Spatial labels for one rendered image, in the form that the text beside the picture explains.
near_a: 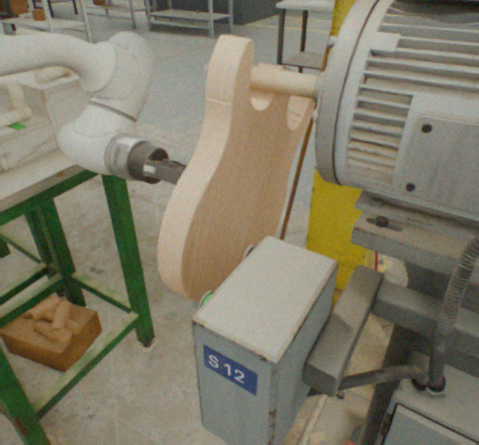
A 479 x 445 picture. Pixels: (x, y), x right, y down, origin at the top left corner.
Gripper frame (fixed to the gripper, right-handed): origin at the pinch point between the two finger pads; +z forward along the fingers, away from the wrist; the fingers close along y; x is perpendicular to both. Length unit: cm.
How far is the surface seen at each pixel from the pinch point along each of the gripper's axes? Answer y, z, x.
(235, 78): 15.8, 5.2, 16.3
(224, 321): 28.1, 17.8, -8.3
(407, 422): 6.6, 36.7, -20.6
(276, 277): 21.1, 19.4, -4.6
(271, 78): 6.1, 5.5, 18.7
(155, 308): -84, -67, -76
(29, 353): -41, -91, -94
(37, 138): -10, -66, -4
